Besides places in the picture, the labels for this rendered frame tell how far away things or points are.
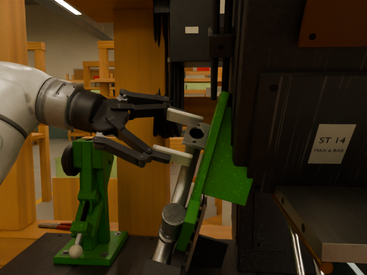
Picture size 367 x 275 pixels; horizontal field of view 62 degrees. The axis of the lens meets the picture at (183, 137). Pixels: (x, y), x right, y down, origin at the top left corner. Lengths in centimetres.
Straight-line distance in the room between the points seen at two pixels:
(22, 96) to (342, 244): 51
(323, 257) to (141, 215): 65
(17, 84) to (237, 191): 41
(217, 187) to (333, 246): 21
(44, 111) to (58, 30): 1134
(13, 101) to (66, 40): 1115
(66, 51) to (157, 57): 1086
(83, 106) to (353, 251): 45
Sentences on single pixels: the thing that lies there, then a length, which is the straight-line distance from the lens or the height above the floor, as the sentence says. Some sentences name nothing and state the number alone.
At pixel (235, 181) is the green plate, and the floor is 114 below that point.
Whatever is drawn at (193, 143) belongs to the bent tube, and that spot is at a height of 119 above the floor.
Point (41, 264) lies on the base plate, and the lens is 80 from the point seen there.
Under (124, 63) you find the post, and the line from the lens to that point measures 86.
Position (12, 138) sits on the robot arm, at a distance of 59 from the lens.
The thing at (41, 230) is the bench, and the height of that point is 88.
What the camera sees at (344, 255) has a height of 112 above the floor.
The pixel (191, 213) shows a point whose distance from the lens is 46.
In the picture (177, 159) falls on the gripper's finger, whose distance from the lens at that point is 53.
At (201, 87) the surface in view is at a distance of 745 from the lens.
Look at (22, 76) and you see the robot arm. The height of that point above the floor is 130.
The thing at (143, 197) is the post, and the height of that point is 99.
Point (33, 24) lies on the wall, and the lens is 1236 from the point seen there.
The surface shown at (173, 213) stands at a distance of 48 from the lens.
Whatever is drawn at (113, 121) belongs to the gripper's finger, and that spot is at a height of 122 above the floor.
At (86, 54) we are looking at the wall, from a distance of 1140.
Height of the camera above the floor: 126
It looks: 6 degrees down
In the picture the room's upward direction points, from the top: straight up
